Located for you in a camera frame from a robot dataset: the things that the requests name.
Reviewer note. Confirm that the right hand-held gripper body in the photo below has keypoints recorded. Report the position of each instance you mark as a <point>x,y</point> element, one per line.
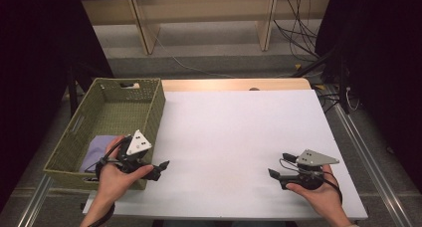
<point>315,158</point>

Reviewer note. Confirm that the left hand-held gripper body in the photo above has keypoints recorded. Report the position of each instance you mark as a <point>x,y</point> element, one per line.
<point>137,144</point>

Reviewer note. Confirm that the green woven basket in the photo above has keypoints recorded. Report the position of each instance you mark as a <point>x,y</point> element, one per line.
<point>112,120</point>

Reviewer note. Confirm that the purple shorts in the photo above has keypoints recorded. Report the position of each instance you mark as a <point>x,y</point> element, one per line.
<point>96,150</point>

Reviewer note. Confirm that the person's right hand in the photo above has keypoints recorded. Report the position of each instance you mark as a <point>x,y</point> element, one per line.
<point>323,197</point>

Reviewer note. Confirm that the person's left hand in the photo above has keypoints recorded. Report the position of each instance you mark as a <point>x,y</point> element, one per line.
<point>114,183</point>

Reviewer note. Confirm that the white table sheet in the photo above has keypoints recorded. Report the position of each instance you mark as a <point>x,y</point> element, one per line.
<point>232,130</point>

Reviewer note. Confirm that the yellow tape piece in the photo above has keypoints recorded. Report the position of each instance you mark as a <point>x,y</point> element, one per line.
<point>298,66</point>
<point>319,87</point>

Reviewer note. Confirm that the black metal stand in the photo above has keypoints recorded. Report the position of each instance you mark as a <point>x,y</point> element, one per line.
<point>341,77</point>
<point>73,91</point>

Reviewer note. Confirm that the dark curtain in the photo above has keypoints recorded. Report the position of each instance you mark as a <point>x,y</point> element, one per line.
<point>388,71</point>
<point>36,71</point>

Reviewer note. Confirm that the light wooden shelf unit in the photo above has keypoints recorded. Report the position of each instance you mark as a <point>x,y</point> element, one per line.
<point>205,11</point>

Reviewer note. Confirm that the metal floor rail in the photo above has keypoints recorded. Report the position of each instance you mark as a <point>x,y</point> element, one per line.
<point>35,200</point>
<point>371,167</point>

